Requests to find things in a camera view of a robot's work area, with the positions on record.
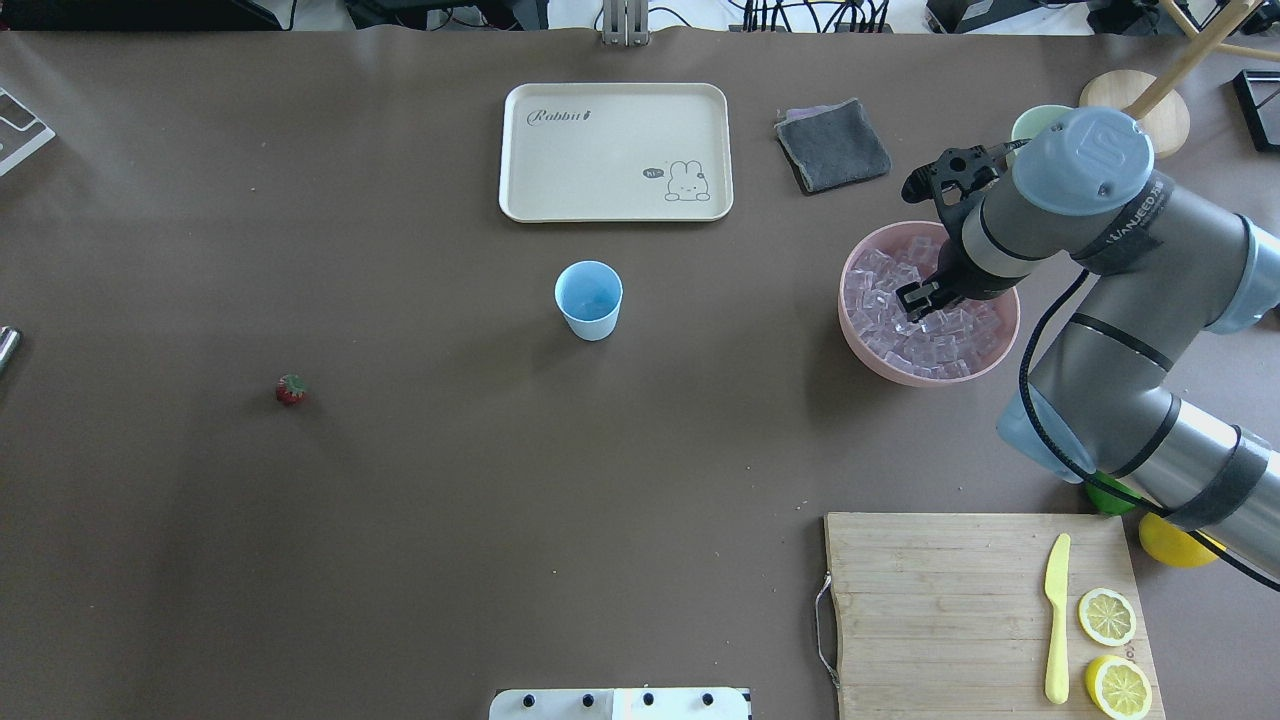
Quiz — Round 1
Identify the grey folded cloth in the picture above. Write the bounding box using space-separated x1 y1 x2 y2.
774 97 893 195

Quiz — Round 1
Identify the cream rabbit serving tray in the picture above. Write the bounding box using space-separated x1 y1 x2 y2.
497 82 733 223

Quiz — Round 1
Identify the yellow lemon near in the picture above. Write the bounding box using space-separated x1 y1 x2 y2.
1138 512 1225 569

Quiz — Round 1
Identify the pink bowl of ice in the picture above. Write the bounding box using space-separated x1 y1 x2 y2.
837 222 1021 387

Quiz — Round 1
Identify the lemon half upper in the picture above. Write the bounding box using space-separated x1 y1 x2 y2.
1076 587 1138 647

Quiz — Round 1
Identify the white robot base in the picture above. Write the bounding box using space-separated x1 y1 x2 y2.
488 685 753 719

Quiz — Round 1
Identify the green ceramic bowl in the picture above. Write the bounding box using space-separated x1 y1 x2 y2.
1010 104 1075 141

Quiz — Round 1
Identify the green lime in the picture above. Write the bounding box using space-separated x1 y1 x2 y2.
1082 471 1140 516

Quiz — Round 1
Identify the red strawberry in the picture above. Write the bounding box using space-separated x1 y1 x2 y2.
274 373 308 406

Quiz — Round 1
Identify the yellow plastic knife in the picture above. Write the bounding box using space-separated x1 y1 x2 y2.
1043 533 1071 705

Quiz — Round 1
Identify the wooden cutting board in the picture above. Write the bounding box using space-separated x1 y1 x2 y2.
824 512 1142 719

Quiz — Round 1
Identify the lemon half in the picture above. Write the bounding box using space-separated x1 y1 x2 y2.
1076 587 1138 647
1084 655 1155 719

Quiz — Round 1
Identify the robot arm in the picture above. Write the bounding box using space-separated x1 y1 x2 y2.
899 106 1279 578

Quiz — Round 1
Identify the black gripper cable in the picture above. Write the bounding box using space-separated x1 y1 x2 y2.
1018 268 1280 593

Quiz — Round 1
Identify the lemon half lower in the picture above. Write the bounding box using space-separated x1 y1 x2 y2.
1084 655 1155 719

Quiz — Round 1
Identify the light blue plastic cup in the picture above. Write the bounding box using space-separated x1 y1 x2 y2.
554 260 625 342

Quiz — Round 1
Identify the steel muddler black tip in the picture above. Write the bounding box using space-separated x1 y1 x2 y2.
0 325 23 375

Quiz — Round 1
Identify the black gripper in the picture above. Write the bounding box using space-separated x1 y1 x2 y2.
895 146 1006 323

